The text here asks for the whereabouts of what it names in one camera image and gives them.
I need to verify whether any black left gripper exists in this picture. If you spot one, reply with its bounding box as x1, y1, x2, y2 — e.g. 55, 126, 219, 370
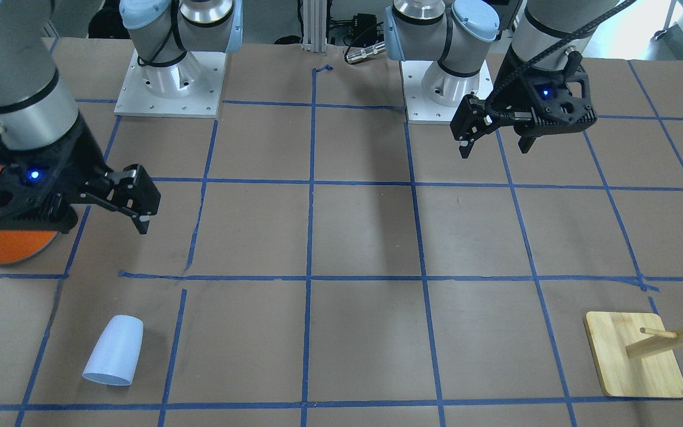
450, 50, 598, 159

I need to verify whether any silver cable connector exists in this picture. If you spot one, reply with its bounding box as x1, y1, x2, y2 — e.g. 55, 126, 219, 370
344, 42, 387, 65

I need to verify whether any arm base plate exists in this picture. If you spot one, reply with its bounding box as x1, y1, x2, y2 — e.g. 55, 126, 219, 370
114, 52, 228, 119
400, 60, 493, 125

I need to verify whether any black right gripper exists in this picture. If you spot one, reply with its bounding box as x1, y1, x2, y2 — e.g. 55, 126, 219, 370
0, 116, 162, 235

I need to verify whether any wooden mug stand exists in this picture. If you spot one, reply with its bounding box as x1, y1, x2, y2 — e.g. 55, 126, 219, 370
579, 309, 683, 400

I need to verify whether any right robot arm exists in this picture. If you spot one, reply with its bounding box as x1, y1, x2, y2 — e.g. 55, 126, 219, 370
0, 1, 244, 234

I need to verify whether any aluminium frame post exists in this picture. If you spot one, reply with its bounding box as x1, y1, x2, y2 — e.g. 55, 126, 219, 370
298, 0, 328, 55

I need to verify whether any light blue cup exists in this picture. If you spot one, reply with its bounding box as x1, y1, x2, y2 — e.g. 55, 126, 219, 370
82, 314, 143, 387

